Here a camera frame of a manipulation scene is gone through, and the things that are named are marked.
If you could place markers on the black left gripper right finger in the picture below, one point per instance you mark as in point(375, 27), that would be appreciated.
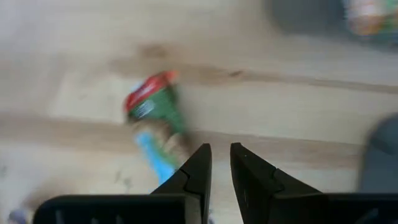
point(280, 205)

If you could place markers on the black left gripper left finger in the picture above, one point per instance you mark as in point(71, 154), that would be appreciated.
point(124, 211)

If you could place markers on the blue granola bar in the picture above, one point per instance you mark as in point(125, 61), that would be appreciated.
point(17, 216)

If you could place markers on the green granola bar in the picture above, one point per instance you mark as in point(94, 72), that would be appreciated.
point(367, 15)
point(158, 109)

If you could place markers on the grey translucent plastic bin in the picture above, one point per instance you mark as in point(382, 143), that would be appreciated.
point(304, 18)
point(382, 155)

